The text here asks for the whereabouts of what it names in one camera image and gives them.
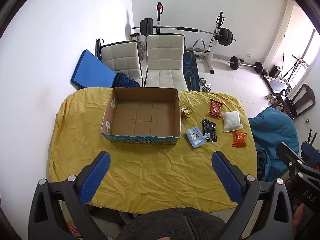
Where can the dark wooden chair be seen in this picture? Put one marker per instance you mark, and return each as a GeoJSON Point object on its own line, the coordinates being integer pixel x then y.
{"type": "Point", "coordinates": [303, 100]}

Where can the red and white packet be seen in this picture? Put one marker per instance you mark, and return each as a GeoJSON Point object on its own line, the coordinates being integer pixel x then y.
{"type": "Point", "coordinates": [73, 230]}

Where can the yellow panda snack packet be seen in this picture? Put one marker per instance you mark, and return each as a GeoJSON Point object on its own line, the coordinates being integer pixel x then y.
{"type": "Point", "coordinates": [185, 112]}

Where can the white weight rack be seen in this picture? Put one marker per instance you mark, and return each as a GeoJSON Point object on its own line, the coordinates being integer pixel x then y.
{"type": "Point", "coordinates": [215, 47]}

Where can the short barbell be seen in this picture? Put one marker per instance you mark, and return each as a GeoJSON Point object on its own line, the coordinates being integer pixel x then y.
{"type": "Point", "coordinates": [235, 63]}

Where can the white soft pouch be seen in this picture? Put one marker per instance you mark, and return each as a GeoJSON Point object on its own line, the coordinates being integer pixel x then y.
{"type": "Point", "coordinates": [232, 122]}

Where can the dark blue cloth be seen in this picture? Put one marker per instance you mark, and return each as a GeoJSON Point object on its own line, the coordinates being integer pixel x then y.
{"type": "Point", "coordinates": [123, 81]}

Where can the cardboard box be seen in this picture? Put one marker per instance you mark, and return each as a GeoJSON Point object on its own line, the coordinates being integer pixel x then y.
{"type": "Point", "coordinates": [142, 115]}

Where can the black weight bench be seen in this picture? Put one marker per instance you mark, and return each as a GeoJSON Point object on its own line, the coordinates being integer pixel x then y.
{"type": "Point", "coordinates": [191, 72]}

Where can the person's right hand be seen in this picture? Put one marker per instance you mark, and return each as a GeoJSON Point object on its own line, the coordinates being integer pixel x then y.
{"type": "Point", "coordinates": [300, 217]}

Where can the blue folded mat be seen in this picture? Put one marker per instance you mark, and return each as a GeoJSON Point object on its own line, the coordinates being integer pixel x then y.
{"type": "Point", "coordinates": [92, 72]}

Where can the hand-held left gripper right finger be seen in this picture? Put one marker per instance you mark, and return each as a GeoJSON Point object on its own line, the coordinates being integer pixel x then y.
{"type": "Point", "coordinates": [227, 175]}

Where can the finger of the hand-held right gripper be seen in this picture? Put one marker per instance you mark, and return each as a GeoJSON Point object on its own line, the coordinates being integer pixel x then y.
{"type": "Point", "coordinates": [310, 150]}
{"type": "Point", "coordinates": [287, 155]}

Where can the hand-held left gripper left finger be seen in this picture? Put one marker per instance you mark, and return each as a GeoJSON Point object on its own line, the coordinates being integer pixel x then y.
{"type": "Point", "coordinates": [96, 177]}

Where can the yellow tablecloth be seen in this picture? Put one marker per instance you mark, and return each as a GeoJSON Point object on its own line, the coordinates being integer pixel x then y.
{"type": "Point", "coordinates": [150, 170]}

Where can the barbell with black plates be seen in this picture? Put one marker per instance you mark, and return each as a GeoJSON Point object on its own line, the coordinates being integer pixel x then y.
{"type": "Point", "coordinates": [146, 26]}

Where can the blue beanbag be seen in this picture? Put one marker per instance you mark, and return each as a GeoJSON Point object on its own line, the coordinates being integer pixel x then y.
{"type": "Point", "coordinates": [272, 132]}

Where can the blue tissue pack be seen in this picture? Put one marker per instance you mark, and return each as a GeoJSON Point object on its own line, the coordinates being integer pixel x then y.
{"type": "Point", "coordinates": [195, 137]}

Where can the black snack packet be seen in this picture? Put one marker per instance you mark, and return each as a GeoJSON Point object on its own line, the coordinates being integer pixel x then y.
{"type": "Point", "coordinates": [209, 130]}

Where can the white padded chair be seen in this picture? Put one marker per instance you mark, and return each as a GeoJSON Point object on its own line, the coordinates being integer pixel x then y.
{"type": "Point", "coordinates": [165, 62]}
{"type": "Point", "coordinates": [122, 60]}

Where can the red snack packet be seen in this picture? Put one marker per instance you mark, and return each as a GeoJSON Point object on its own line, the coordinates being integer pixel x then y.
{"type": "Point", "coordinates": [215, 108]}

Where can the black folded frame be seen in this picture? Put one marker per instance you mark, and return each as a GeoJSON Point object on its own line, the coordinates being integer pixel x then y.
{"type": "Point", "coordinates": [98, 48]}

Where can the orange snack packet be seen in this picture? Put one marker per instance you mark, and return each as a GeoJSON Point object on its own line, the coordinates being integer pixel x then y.
{"type": "Point", "coordinates": [239, 139]}

